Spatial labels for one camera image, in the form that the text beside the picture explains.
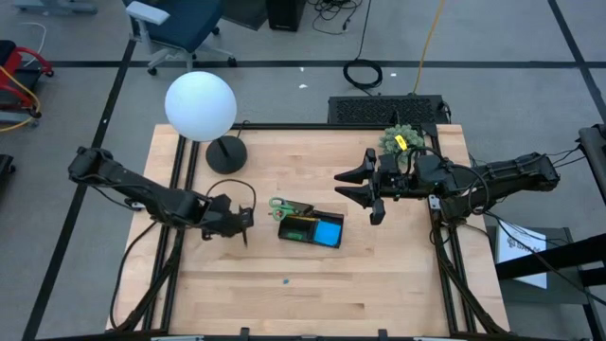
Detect black mesh desk organizer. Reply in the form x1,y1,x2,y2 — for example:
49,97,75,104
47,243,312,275
276,200,346,250

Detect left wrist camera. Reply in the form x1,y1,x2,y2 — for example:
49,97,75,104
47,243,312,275
238,206,256,230

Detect coiled black cable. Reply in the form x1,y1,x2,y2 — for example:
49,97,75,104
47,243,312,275
341,0,384,92

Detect white globe table lamp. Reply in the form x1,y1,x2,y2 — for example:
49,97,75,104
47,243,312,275
163,70,249,176

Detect green handled scissors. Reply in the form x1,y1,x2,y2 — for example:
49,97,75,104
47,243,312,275
267,195,314,224

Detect small potted green plant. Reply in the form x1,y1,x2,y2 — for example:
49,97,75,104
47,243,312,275
377,123,426,167

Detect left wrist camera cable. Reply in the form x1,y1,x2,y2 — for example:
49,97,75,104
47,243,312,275
205,178,258,215

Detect black tower box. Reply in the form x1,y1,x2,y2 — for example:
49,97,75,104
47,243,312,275
265,0,307,33

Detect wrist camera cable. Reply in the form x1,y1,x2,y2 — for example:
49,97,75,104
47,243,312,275
205,178,258,215
404,145,492,218

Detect red cart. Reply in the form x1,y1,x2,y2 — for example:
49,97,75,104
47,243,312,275
0,39,55,130

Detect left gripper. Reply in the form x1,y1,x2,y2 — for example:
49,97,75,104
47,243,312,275
201,192,256,242

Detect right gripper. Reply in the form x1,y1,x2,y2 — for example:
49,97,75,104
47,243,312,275
333,148,419,212

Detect yellow cable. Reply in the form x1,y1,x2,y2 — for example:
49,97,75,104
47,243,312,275
410,0,447,96

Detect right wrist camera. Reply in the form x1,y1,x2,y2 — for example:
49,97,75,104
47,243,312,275
370,198,387,226

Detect grey side table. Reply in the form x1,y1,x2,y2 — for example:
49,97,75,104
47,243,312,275
486,225,591,307

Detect white paper sheet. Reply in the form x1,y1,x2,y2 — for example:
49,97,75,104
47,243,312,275
493,219,549,291

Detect black keyboard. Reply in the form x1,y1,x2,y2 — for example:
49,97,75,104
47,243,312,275
327,94,451,126

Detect blue office chair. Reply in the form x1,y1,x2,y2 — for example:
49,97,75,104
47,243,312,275
123,0,239,77

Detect blue sticky note pad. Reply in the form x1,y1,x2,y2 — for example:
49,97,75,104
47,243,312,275
313,220,344,248

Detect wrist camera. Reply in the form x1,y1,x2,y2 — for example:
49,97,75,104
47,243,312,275
238,206,256,230
370,198,387,226

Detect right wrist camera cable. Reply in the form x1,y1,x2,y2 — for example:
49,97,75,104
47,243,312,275
404,145,492,218

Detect black metal beam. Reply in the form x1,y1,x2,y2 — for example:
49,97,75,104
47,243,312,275
494,233,606,281

